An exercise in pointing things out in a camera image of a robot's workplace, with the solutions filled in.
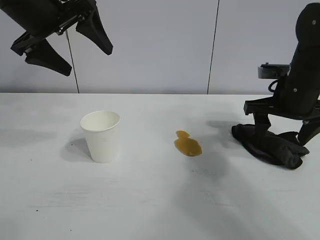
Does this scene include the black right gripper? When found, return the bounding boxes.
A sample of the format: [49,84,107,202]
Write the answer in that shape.
[243,44,320,146]

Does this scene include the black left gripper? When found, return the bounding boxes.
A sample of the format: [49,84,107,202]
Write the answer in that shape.
[0,0,114,77]

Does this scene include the dark purple grey cloth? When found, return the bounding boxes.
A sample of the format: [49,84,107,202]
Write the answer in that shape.
[231,123,310,170]

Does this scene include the white paper cup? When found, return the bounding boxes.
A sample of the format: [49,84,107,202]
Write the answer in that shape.
[79,110,121,164]

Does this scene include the brown liquid spill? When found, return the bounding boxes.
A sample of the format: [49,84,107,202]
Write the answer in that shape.
[173,129,203,158]

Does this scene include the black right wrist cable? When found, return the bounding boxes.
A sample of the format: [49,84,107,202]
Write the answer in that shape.
[268,79,280,92]

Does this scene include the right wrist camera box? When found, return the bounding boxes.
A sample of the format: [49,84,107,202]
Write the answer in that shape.
[257,63,291,80]

